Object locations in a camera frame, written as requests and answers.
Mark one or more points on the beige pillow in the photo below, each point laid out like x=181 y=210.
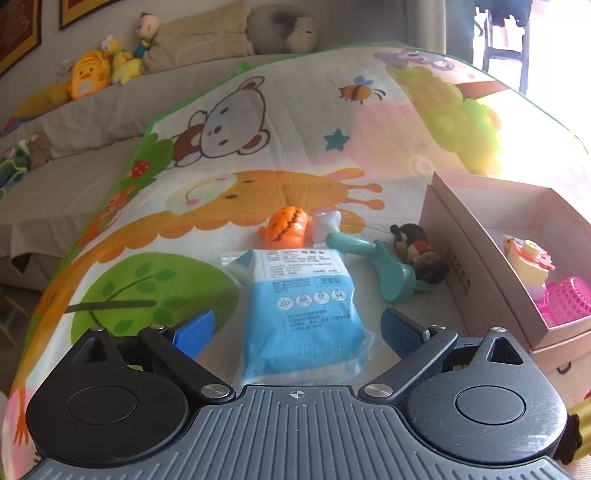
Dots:
x=203 y=44

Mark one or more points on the black-haired doll figurine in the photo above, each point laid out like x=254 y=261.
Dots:
x=418 y=251

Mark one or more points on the printed play mat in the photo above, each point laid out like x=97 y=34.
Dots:
x=300 y=152

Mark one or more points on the doll with red hat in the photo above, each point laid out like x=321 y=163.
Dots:
x=143 y=34

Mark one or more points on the blue face mask packet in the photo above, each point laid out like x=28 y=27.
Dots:
x=302 y=314

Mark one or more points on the teal toy hair dryer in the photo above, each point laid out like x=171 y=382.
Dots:
x=388 y=265

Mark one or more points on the dark chair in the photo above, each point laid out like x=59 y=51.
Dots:
x=503 y=50

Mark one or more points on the pink cardboard box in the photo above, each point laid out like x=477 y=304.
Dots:
x=466 y=258

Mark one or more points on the orange toy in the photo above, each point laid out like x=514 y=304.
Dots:
x=284 y=225

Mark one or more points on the small white-faced yellow plush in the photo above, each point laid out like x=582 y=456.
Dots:
x=111 y=46

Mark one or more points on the brown plush toy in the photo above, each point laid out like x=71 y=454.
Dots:
x=38 y=150

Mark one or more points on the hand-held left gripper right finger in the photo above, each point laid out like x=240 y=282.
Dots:
x=400 y=328

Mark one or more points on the white toy figure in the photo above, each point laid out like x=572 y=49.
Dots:
x=325 y=226

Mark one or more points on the grey neck pillow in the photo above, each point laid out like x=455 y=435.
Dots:
x=286 y=30

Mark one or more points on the yellow duck plush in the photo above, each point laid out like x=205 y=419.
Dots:
x=87 y=76

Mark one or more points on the yellow-green plush toy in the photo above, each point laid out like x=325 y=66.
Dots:
x=127 y=69

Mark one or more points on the yellow object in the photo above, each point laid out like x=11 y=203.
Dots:
x=582 y=422

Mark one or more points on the large dark picture frame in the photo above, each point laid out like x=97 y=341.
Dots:
x=16 y=32

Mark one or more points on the pink toy basket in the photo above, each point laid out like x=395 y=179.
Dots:
x=570 y=297

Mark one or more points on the wooden stool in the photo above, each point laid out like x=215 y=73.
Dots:
x=11 y=314

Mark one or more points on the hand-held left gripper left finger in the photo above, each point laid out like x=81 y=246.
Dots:
x=194 y=331

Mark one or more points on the yellow toy with pink flower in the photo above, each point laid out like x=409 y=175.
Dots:
x=526 y=263

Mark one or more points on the long yellow plush toy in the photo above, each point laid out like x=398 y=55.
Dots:
x=41 y=101

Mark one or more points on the beige sofa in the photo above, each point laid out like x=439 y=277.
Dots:
x=69 y=184

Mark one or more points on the small dark picture frame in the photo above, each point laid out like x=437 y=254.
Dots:
x=83 y=11

